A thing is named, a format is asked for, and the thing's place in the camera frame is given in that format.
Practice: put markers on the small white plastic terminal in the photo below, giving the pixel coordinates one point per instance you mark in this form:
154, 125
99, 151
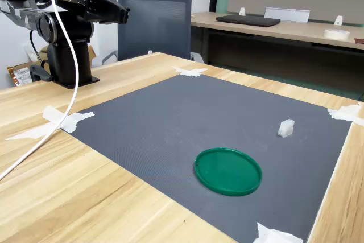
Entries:
285, 128

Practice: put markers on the round green lid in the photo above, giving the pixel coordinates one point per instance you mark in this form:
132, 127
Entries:
227, 172

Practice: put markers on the dark grey office chair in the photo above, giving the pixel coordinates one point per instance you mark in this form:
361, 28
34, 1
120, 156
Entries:
155, 26

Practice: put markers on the black table clamp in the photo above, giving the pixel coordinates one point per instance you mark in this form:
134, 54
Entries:
37, 71

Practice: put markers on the brown labelled package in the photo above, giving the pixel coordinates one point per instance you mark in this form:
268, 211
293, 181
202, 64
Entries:
18, 76

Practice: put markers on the white tape piece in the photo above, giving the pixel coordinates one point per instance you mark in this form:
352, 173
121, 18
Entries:
270, 236
65, 122
189, 71
344, 113

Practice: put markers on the dark grey mat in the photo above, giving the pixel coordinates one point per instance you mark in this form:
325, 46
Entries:
176, 123

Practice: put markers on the black closed laptop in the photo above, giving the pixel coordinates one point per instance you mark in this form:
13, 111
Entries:
247, 20

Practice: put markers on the pale wooden desk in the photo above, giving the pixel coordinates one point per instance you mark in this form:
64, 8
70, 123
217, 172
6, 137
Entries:
295, 33

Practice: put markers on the white tape roll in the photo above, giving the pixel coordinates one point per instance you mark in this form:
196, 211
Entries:
336, 34

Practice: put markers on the brown flat pad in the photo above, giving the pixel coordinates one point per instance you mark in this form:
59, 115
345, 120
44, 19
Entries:
359, 41

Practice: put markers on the white wall plug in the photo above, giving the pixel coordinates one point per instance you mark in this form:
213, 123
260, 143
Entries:
29, 52

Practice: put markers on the small white bracket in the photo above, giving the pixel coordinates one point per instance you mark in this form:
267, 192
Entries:
242, 11
338, 20

